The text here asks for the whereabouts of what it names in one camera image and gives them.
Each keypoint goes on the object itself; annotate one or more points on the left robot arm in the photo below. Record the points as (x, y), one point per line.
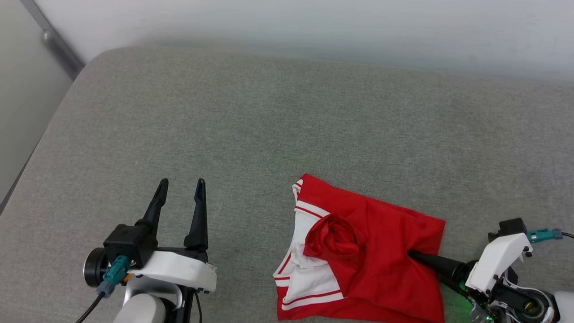
(139, 312)

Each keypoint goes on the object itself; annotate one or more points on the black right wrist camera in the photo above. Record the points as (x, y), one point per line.
(509, 229)

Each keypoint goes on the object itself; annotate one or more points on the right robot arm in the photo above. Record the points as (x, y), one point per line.
(566, 309)

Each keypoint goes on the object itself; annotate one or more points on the red and white basketball jersey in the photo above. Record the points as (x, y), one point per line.
(385, 269)

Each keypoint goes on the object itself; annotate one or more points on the teal camera connector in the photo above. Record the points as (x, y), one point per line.
(114, 273)
(542, 234)

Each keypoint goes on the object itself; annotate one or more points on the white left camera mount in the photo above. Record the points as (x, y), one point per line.
(179, 269)

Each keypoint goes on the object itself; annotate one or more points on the teal right camera connector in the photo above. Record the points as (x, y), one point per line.
(542, 234)

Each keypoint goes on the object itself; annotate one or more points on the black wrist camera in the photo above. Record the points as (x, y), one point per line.
(130, 242)
(509, 229)

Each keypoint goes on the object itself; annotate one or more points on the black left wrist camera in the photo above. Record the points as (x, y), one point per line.
(130, 242)

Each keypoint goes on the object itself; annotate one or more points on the grey metal rail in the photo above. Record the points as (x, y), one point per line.
(54, 42)

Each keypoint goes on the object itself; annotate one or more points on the teal left camera connector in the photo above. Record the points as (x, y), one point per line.
(114, 273)

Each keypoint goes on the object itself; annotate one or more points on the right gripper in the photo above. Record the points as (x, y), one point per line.
(511, 300)

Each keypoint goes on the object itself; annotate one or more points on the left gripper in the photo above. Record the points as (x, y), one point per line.
(95, 268)

